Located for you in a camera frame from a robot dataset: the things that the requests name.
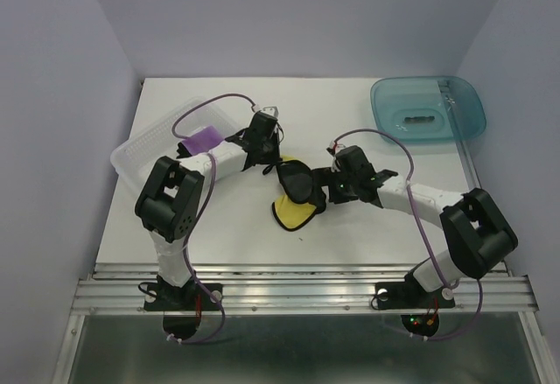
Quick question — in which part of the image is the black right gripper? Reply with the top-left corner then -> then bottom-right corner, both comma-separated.
307,165 -> 358,206

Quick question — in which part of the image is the purple microfiber towel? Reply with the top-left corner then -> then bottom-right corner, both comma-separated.
177,126 -> 225,158

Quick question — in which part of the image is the yellow and black towel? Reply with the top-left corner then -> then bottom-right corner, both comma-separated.
262,157 -> 326,232

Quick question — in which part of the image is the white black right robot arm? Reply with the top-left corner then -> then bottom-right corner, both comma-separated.
325,145 -> 518,310

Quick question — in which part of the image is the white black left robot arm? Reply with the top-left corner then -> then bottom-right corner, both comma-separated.
135,107 -> 281,309

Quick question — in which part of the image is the teal translucent plastic bin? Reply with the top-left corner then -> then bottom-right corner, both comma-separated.
370,76 -> 487,143

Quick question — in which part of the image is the white perforated plastic basket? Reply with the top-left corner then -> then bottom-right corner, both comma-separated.
110,97 -> 242,196

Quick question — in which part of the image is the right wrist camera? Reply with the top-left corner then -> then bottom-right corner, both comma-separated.
326,141 -> 346,157

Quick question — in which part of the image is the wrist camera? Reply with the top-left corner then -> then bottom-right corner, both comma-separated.
326,141 -> 346,157
252,105 -> 279,118

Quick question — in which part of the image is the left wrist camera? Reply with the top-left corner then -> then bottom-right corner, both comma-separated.
252,105 -> 279,118

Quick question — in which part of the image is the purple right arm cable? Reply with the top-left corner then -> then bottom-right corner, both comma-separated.
327,129 -> 485,344

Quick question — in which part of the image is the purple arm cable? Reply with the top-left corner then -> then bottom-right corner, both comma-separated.
164,93 -> 259,346
327,129 -> 485,344

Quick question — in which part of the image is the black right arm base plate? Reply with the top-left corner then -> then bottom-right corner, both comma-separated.
370,282 -> 456,311

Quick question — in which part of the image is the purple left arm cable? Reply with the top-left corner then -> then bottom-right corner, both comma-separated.
164,93 -> 259,346

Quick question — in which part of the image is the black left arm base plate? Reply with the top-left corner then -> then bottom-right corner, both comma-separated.
137,281 -> 219,312

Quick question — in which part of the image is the aluminium mounting rail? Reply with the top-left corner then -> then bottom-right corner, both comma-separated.
71,263 -> 538,316

